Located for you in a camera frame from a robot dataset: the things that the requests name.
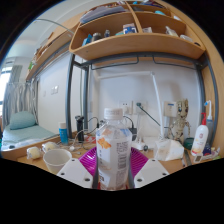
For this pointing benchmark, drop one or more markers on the long wooden bunk rail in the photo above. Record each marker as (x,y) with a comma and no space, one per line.
(53,43)

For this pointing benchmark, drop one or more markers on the black charger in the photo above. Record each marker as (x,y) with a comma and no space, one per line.
(133,132)

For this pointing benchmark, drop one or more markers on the white desk lamp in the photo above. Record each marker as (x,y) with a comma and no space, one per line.
(157,100)

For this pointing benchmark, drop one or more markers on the teal pillow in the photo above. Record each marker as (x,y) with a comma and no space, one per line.
(22,120)

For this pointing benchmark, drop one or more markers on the white wall switch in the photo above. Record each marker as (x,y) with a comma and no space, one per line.
(54,90)

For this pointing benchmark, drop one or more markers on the black electric shaver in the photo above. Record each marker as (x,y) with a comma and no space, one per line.
(79,126)

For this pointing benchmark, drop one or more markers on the white crumpled bag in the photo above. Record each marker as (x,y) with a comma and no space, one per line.
(169,150)

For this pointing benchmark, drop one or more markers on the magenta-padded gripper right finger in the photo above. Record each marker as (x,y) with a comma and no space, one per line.
(151,171)

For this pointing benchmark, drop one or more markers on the plastic-wrapped bun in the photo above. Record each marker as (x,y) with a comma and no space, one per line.
(49,146)
(34,153)

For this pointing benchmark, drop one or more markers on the blue tube with white cap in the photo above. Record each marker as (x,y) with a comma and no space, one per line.
(63,133)

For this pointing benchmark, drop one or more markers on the cream ceramic cup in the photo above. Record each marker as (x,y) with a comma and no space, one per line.
(56,160)

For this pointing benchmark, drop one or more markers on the blue spray bottle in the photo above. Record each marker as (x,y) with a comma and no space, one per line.
(210,123)

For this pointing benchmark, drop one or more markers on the patterned grey curtain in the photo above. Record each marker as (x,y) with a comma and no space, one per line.
(20,98)

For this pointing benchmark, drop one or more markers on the grey metal frame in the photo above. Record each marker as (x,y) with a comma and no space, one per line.
(69,100)

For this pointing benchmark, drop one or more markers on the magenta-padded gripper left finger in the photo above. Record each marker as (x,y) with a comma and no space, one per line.
(75,171)

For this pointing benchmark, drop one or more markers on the wooden shelf unit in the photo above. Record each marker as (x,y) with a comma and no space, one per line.
(140,43)

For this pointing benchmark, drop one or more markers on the wooden tree figurine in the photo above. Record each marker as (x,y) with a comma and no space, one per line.
(180,120)

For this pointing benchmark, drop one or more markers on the small blue red box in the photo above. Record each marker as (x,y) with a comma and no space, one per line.
(207,151)

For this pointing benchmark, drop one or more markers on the white red-pump lotion bottle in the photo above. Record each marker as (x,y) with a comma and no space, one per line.
(199,140)

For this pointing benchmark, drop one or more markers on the white power strip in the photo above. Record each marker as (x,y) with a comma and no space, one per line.
(143,145)

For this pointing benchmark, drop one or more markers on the bed with teal sheet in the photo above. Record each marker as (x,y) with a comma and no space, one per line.
(26,135)

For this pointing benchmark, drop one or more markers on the clear plastic water bottle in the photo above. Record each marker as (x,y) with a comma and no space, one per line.
(114,150)

